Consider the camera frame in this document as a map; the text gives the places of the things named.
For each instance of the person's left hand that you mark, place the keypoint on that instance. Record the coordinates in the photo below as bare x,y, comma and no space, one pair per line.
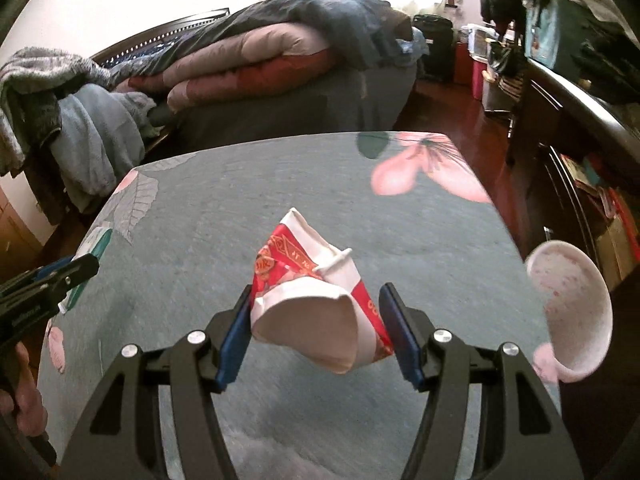
27,400

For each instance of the dark wooden cabinet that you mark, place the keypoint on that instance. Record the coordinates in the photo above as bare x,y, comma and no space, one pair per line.
550,125

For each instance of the striped bag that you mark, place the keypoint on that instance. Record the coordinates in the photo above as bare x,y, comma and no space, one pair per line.
505,80

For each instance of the crushed red white paper cup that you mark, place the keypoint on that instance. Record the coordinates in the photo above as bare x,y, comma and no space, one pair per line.
310,330

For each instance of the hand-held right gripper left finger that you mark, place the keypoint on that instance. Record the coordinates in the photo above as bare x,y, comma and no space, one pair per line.
235,345

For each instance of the white pink speckled bowl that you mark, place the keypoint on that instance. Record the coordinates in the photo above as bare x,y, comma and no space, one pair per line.
565,300

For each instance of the row of books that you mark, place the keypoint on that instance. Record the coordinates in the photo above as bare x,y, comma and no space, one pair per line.
605,200

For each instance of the dark blue blanket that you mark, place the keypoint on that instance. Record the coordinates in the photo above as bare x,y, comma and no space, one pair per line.
340,15

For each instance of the black suitcase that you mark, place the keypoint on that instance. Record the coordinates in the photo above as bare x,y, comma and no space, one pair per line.
435,45

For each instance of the grey floral tablecloth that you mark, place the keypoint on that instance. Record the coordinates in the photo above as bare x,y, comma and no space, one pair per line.
250,185

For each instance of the light blue garment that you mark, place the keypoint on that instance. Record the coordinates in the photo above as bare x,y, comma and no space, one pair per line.
90,140

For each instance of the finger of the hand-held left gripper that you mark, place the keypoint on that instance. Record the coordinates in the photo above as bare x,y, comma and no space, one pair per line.
65,272

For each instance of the dark wooden headboard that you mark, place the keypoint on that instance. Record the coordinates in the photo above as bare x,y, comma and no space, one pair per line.
150,35

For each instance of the red storage box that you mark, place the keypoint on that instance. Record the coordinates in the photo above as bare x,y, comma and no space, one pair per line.
465,65

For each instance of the folded pink red quilt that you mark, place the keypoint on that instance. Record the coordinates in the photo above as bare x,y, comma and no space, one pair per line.
240,60

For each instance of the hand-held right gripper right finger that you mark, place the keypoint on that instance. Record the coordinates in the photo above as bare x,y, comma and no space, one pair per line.
402,340

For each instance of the white storage bin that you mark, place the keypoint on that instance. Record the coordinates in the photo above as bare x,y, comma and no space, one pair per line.
480,40

